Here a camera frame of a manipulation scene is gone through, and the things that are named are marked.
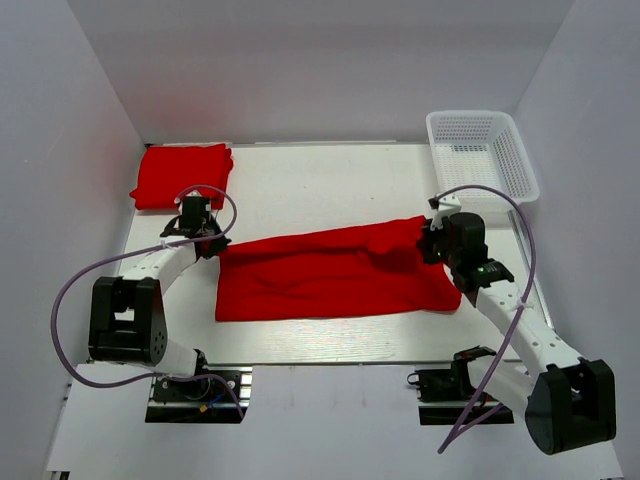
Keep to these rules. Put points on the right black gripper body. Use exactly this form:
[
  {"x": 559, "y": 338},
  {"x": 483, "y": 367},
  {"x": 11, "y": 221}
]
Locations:
[{"x": 448, "y": 255}]

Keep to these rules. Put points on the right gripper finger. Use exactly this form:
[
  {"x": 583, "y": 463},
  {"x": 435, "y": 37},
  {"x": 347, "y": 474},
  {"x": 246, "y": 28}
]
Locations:
[
  {"x": 428, "y": 228},
  {"x": 426, "y": 249}
]

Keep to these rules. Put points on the white plastic basket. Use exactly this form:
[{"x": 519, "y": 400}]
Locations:
[{"x": 480, "y": 147}]

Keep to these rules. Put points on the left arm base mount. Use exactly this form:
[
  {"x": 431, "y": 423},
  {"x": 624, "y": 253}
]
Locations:
[{"x": 204, "y": 401}]

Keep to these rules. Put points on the folded red t-shirt stack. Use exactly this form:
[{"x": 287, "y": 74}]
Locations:
[{"x": 165, "y": 171}]

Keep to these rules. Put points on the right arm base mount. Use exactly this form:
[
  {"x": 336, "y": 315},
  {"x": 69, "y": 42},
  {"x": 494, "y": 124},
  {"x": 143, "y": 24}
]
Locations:
[{"x": 440, "y": 401}]

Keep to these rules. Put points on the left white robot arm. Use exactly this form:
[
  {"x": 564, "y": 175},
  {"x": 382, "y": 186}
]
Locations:
[{"x": 127, "y": 320}]

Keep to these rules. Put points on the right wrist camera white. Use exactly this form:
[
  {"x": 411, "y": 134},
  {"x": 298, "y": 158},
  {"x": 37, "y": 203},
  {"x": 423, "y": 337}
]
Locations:
[{"x": 444, "y": 206}]

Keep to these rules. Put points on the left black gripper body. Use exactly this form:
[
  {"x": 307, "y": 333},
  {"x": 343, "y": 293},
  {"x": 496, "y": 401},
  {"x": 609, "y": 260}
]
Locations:
[{"x": 210, "y": 227}]

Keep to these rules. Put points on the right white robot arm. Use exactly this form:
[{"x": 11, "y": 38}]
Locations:
[{"x": 566, "y": 401}]

